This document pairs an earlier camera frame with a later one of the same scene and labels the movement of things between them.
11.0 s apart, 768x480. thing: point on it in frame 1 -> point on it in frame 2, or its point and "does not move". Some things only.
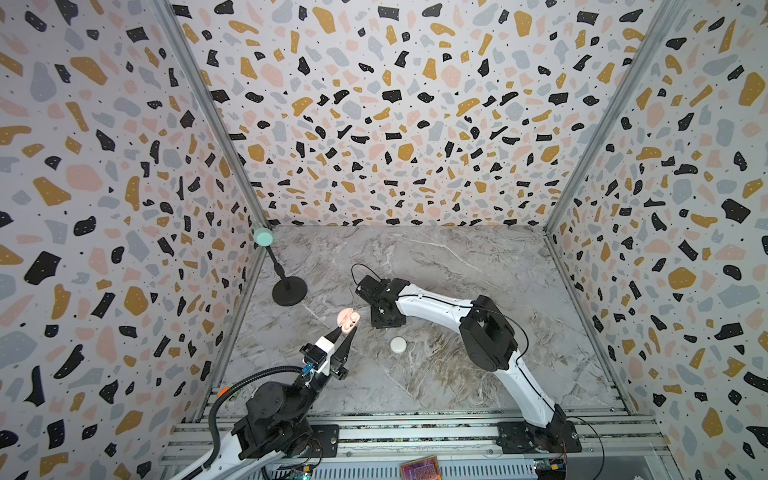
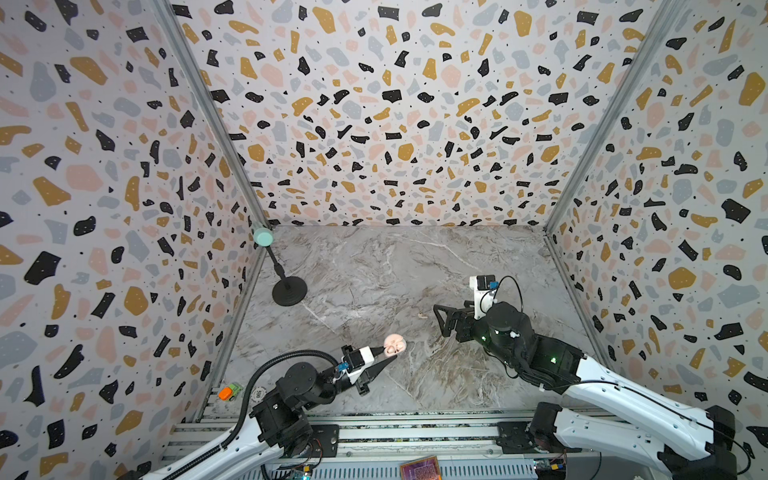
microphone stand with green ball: [288, 291] does not move
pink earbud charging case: [347, 319] -> [394, 345]
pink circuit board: [421, 469] does not move
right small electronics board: [551, 468] does not move
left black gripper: [340, 358] -> [375, 371]
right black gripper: [380, 297] -> [462, 323]
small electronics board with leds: [302, 473] does not move
